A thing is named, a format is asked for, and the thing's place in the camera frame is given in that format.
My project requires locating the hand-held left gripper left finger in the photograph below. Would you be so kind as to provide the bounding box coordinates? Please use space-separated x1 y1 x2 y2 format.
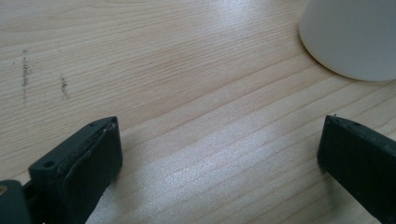
28 116 123 224

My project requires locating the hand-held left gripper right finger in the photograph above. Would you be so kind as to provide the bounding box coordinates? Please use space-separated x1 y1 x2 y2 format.
317 114 396 224

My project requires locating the white round plate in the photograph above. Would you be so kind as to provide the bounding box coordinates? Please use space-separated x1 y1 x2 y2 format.
298 0 396 82

